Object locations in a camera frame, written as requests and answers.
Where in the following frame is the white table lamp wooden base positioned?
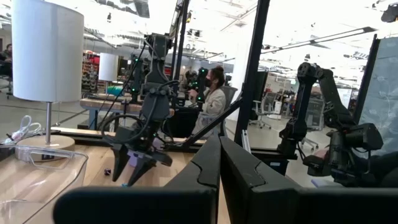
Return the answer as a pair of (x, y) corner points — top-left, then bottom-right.
(98, 52), (119, 94)
(11, 0), (85, 162)

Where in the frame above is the blue patterned panel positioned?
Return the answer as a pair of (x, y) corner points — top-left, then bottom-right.
(353, 33), (398, 156)

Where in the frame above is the black table frame rail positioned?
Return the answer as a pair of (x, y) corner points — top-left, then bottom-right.
(51, 126), (299, 162)

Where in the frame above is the black thick frame post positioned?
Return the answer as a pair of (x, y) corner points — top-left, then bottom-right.
(233, 0), (271, 147)

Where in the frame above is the black diagonal frame strut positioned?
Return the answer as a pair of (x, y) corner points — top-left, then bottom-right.
(180, 96), (244, 149)

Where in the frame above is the person's hand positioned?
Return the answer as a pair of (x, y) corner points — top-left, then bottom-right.
(313, 148), (330, 160)

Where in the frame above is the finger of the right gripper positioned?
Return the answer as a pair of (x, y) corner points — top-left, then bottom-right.
(111, 145), (131, 183)
(126, 161), (157, 187)

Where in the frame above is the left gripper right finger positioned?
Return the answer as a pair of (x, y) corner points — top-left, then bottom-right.
(219, 136), (398, 224)

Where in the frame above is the wooden background table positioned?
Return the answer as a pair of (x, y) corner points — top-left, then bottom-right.
(79, 93), (175, 131)

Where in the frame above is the grey mesh office chair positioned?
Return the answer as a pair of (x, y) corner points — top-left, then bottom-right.
(300, 98), (326, 152)

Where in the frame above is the clear plastic bin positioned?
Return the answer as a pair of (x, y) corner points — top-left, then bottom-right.
(0, 143), (90, 224)

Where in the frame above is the dark grey office chair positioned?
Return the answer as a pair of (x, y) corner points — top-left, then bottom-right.
(220, 85), (239, 138)

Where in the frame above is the white office chair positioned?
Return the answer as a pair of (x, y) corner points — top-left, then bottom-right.
(248, 91), (278, 130)

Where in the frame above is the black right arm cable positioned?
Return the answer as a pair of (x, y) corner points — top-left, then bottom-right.
(99, 43), (181, 147)

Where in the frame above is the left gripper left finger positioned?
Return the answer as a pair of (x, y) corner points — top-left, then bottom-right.
(52, 134), (222, 224)

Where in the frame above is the black slim frame post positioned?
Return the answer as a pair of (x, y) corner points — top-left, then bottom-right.
(169, 0), (191, 94)

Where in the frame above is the white cable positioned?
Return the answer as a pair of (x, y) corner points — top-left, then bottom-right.
(1, 114), (44, 146)

